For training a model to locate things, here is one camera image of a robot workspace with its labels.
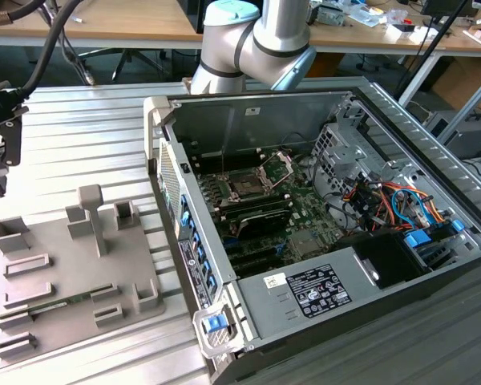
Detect CPU socket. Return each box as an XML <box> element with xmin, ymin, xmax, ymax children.
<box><xmin>223</xmin><ymin>170</ymin><xmax>276</xmax><ymax>203</ymax></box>

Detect small white box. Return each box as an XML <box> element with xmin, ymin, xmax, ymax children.
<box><xmin>386</xmin><ymin>22</ymin><xmax>426</xmax><ymax>44</ymax></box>

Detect grey power supply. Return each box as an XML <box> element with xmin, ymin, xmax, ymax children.
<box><xmin>235</xmin><ymin>245</ymin><xmax>382</xmax><ymax>342</ymax></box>

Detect grey parts rack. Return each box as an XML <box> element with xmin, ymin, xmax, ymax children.
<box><xmin>0</xmin><ymin>183</ymin><xmax>170</xmax><ymax>371</ymax></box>

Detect grey metal drive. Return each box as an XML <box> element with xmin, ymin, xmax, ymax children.
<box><xmin>317</xmin><ymin>6</ymin><xmax>348</xmax><ymax>27</ymax></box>

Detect black cable with plug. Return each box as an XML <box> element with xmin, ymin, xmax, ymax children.
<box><xmin>0</xmin><ymin>0</ymin><xmax>85</xmax><ymax>130</ymax></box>

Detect large blue drive clip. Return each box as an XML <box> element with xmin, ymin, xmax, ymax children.
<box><xmin>403</xmin><ymin>229</ymin><xmax>433</xmax><ymax>250</ymax></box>

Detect grey computer box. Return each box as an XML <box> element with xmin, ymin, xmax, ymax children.
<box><xmin>424</xmin><ymin>110</ymin><xmax>481</xmax><ymax>160</ymax></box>

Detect open grey PC case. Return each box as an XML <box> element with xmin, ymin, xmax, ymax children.
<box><xmin>143</xmin><ymin>78</ymin><xmax>481</xmax><ymax>385</ymax></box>

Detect blue case latch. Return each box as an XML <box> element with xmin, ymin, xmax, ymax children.
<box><xmin>204</xmin><ymin>314</ymin><xmax>228</xmax><ymax>334</ymax></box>

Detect cluttered wooden desk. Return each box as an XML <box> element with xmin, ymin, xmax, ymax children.
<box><xmin>304</xmin><ymin>0</ymin><xmax>481</xmax><ymax>59</ymax></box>

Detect green RAM stick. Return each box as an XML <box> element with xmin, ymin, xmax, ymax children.
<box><xmin>26</xmin><ymin>291</ymin><xmax>94</xmax><ymax>317</ymax></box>

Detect orange and red wire bundle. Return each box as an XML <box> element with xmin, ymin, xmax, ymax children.
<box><xmin>342</xmin><ymin>178</ymin><xmax>454</xmax><ymax>233</ymax></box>

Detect green motherboard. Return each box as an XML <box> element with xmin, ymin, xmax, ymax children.
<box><xmin>194</xmin><ymin>148</ymin><xmax>348</xmax><ymax>280</ymax></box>

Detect blue wire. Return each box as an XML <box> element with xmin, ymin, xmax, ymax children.
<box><xmin>390</xmin><ymin>186</ymin><xmax>436</xmax><ymax>228</ymax></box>

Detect black RAM slot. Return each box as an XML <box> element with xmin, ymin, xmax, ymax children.
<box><xmin>220</xmin><ymin>199</ymin><xmax>293</xmax><ymax>221</ymax></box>
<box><xmin>216</xmin><ymin>191</ymin><xmax>285</xmax><ymax>212</ymax></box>

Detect brown cardboard box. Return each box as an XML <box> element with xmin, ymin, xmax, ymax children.
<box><xmin>430</xmin><ymin>55</ymin><xmax>481</xmax><ymax>111</ymax></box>

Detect black office chair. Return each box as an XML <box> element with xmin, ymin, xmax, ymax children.
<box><xmin>79</xmin><ymin>47</ymin><xmax>174</xmax><ymax>85</ymax></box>

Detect perforated metal drive cage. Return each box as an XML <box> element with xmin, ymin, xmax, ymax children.
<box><xmin>310</xmin><ymin>122</ymin><xmax>390</xmax><ymax>197</ymax></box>

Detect metal socket cover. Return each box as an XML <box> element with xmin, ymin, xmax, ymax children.
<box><xmin>257</xmin><ymin>150</ymin><xmax>297</xmax><ymax>190</ymax></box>

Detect black tripod pole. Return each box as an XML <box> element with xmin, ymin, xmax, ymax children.
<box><xmin>394</xmin><ymin>0</ymin><xmax>471</xmax><ymax>99</ymax></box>

